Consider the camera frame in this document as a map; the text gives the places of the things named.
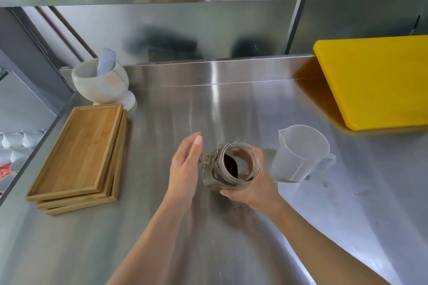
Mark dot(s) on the person's right hand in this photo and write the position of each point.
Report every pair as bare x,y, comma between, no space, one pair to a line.
260,194

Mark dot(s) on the person's left hand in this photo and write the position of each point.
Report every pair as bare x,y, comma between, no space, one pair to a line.
184,171

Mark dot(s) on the translucent plastic measuring cup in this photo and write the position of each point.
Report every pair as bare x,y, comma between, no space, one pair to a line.
301,154

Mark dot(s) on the person's left forearm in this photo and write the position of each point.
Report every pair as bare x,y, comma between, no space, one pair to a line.
150,244

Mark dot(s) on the person's right forearm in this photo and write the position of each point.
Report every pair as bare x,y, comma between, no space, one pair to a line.
321,251

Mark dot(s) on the bamboo tray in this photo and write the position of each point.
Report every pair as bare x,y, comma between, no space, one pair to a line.
117,194
77,151
112,188

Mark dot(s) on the white marble mortar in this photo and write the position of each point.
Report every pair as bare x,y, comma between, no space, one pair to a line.
100,87

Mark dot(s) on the white marble pestle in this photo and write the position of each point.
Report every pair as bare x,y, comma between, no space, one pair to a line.
107,61

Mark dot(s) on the yellow plastic cutting board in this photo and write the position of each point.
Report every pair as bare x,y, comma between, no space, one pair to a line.
374,84

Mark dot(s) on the group of white porcelain tableware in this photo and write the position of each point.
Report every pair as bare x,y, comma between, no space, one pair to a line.
16,142

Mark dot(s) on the red saucer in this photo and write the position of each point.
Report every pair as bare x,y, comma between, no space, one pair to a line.
5,172

